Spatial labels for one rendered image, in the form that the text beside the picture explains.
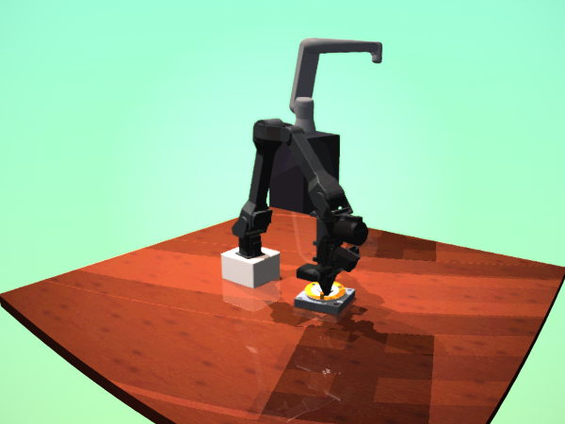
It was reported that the orange round plate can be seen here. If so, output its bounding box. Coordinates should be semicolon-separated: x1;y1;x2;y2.
304;282;346;302

